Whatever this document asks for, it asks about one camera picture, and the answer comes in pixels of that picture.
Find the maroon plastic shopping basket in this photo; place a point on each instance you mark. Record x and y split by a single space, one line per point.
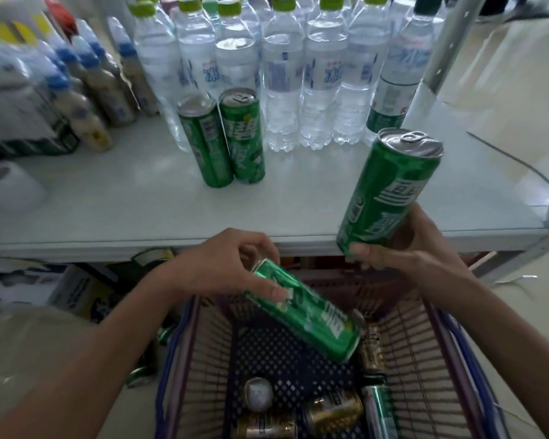
302 379

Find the gold drink can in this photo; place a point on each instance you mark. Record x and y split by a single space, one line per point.
265 427
373 349
334 411

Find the person's right forearm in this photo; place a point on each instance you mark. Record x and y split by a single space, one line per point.
512 342

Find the translucent plastic bag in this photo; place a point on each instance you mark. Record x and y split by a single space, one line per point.
36 352

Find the dark-capped green-label water bottle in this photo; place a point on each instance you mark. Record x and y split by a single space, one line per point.
398 86

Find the white printed cardboard box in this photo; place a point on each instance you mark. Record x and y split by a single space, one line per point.
13 281

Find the person's right hand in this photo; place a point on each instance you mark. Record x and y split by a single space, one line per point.
421 260

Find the row of clear water bottles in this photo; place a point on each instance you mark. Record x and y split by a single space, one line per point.
279 63

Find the white toilet paper roll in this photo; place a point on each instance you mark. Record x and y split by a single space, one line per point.
9 185

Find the group of blue-capped beige bottles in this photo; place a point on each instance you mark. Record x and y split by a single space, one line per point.
96 86

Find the person's left forearm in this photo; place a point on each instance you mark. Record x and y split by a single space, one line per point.
96 361

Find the silver-topped drink can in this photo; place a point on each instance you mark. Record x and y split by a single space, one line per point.
258 393

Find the red packet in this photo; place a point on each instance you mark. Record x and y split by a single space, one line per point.
60 13

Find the plastic-wrapped drink pack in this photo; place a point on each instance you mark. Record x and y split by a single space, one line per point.
13 95

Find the person's left hand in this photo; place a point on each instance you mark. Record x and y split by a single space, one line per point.
219 265

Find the green soda can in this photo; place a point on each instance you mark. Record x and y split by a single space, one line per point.
389 187
380 411
207 141
243 137
311 310

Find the person's left thumb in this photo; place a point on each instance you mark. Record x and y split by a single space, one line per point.
263 284

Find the person's right thumb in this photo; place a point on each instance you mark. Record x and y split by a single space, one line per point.
370 256

